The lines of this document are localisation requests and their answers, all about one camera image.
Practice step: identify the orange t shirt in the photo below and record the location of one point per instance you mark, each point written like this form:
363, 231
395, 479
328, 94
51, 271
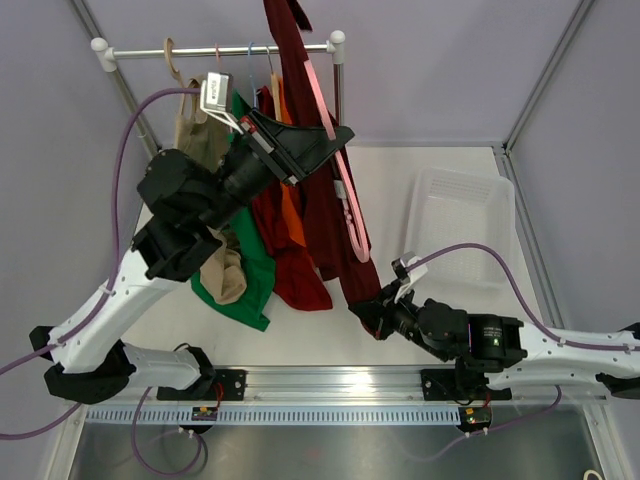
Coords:
289, 211

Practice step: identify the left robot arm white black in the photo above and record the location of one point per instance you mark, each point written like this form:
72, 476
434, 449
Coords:
188, 202

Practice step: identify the green t shirt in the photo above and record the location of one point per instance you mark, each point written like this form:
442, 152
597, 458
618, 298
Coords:
258, 267

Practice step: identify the beige plastic hanger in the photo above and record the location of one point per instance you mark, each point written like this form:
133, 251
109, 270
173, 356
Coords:
168, 45

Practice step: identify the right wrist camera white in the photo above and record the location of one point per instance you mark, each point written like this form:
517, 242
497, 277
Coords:
409, 269

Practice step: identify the blue hanger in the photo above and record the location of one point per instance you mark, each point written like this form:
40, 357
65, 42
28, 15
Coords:
252, 77

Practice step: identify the wide pink hanger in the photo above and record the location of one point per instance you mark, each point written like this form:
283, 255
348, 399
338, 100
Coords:
345, 189

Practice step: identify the maroon t shirt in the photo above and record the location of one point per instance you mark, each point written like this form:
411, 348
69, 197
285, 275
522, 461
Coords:
323, 219

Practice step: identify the black mounting plate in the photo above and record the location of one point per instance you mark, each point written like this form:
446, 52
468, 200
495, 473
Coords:
229, 384
447, 384

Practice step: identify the metal clothes rack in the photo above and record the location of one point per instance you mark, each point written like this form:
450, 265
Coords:
233, 57

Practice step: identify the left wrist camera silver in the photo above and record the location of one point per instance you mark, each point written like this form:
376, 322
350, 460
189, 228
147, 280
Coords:
216, 92

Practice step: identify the wooden hanger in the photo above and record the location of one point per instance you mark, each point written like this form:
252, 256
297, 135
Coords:
274, 83

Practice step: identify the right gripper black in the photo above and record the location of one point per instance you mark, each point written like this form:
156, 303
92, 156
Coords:
378, 316

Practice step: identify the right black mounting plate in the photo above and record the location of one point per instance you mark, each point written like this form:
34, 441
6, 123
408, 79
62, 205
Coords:
447, 384

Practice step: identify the white plastic basket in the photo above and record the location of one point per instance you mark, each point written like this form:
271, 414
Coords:
451, 207

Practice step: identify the beige t shirt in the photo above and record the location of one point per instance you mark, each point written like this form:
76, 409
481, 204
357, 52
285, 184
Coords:
204, 139

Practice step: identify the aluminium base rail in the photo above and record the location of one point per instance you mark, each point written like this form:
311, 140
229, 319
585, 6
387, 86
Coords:
320, 382

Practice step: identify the red t shirt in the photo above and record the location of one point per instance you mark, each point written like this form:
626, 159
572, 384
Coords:
296, 281

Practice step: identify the white slotted cable duct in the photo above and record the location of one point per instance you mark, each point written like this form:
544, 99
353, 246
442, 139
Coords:
232, 415

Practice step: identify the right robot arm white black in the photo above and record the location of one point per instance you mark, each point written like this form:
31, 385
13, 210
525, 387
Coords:
496, 352

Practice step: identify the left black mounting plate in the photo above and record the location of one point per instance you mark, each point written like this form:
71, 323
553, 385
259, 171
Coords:
229, 384

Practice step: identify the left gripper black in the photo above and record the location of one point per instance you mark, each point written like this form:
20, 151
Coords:
296, 148

